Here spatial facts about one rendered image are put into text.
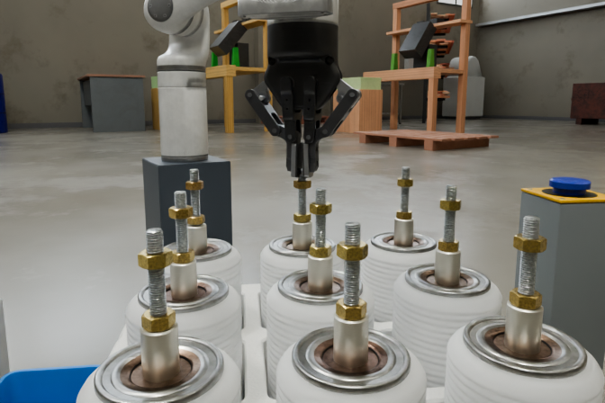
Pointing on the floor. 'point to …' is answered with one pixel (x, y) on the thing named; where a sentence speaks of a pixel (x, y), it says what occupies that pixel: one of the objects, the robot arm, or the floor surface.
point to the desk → (112, 102)
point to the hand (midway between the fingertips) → (302, 159)
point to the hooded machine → (475, 85)
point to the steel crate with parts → (588, 102)
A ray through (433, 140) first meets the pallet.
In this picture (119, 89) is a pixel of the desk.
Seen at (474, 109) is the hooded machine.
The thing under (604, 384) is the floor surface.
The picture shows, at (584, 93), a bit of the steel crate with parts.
